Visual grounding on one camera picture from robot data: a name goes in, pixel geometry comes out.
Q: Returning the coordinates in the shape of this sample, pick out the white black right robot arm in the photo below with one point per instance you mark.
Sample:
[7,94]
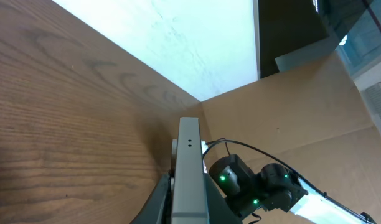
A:
[276,187]

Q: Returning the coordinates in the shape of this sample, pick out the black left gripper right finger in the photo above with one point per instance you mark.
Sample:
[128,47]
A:
[219,212]

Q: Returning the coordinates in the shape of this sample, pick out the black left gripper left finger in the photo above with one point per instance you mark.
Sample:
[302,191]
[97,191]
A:
[157,208]

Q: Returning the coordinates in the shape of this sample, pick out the brown cardboard panel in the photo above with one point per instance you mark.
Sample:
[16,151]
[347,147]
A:
[312,118]

